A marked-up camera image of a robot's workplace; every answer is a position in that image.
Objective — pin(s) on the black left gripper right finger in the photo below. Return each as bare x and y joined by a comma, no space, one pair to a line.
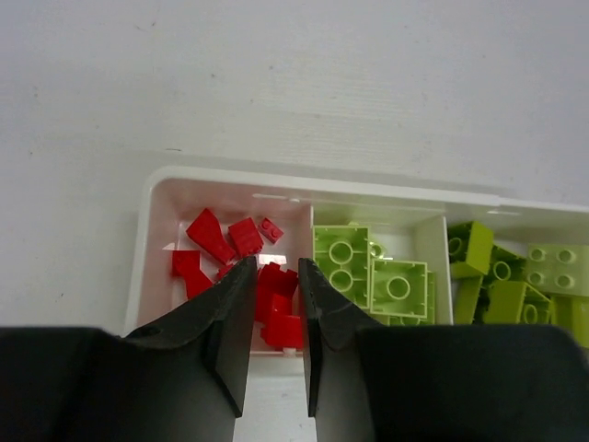
366,381

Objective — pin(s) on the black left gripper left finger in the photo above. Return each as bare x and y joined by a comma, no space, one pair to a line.
181,377

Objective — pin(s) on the red lego brick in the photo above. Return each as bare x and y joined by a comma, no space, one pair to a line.
245,237
281,328

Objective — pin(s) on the small red lego piece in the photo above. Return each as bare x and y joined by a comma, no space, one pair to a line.
223,271
269,230
186,264

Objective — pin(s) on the light green lego brick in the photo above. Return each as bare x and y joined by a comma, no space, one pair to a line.
558,269
571,314
342,254

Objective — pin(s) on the small red lego pile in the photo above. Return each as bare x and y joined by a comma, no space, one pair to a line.
275,291

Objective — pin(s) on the red sloped lego piece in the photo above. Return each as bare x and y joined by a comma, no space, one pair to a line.
205,230

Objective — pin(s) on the white three-compartment tray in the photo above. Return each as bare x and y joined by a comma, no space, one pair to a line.
405,224

